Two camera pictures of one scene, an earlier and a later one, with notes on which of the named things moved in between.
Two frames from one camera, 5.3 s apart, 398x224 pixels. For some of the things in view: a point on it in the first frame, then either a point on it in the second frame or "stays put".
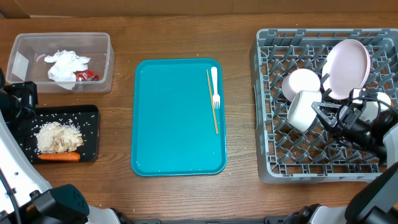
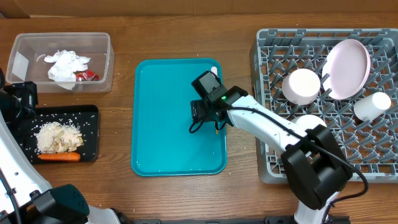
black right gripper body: (350, 121) to (199, 110)
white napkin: (65, 63) stays put
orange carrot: (68, 157) stays put
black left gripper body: (18, 103) stays put
